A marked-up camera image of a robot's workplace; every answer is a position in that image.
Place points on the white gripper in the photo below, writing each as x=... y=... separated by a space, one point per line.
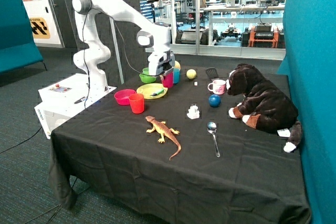
x=161 y=63

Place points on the pink plastic cup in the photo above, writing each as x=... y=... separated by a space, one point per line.
x=168 y=80

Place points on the green plastic cup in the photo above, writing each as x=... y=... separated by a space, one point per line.
x=145 y=71

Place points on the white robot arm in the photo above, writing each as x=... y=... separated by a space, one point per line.
x=150 y=35

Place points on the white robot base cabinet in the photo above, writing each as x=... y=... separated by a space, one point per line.
x=58 y=99

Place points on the green highlighter marker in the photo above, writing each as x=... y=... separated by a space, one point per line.
x=156 y=93

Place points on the green plastic bowl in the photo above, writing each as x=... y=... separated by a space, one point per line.
x=147 y=79

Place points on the blue plastic cup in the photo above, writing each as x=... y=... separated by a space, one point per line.
x=176 y=75

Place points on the large pale ball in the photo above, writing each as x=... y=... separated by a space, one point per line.
x=177 y=65

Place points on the yellow plastic plate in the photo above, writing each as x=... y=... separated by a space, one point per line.
x=148 y=89

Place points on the yellow tennis ball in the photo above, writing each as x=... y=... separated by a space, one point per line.
x=191 y=74

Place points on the red plastic cup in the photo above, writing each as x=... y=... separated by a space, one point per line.
x=137 y=103

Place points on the pink plastic bowl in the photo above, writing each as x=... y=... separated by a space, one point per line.
x=122 y=96

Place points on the white power adapter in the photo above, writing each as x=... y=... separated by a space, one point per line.
x=193 y=112

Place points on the black spatula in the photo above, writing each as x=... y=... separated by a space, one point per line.
x=212 y=73

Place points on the orange toy lizard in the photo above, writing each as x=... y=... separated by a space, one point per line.
x=164 y=131

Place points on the white pink mug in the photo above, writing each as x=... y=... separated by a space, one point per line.
x=217 y=86

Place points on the blue ball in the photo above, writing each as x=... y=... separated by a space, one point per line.
x=214 y=100

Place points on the metal spoon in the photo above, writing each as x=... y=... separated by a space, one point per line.
x=212 y=129

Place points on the black marker pen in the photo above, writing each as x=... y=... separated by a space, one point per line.
x=83 y=99

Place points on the black tablecloth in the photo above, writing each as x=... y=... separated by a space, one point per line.
x=107 y=146

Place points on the plush dog toy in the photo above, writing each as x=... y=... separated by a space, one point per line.
x=264 y=107

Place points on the teal sofa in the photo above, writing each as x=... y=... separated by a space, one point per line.
x=18 y=48

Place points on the teal partition wall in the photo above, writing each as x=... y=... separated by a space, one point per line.
x=309 y=27

